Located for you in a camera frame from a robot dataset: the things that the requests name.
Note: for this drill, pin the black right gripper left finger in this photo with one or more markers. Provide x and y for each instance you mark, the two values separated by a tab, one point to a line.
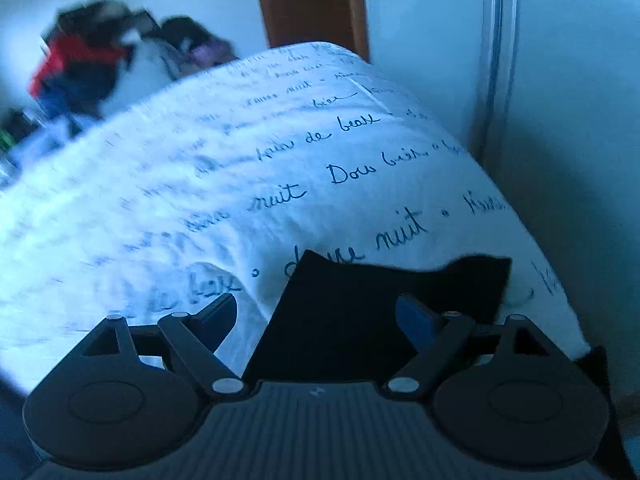
126	395

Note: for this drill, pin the white wardrobe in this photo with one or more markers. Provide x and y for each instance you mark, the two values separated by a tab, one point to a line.
545	94

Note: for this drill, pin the pile of clothes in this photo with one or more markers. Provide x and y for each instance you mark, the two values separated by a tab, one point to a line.
98	59

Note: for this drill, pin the white bedspread with script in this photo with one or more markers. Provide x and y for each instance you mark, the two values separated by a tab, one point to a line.
221	181

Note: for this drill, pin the black pants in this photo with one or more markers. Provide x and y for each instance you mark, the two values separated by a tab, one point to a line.
336	322

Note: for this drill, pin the brown wooden door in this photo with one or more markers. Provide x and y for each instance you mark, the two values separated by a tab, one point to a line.
342	22

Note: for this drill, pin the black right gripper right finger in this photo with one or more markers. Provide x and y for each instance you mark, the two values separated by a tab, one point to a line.
504	393

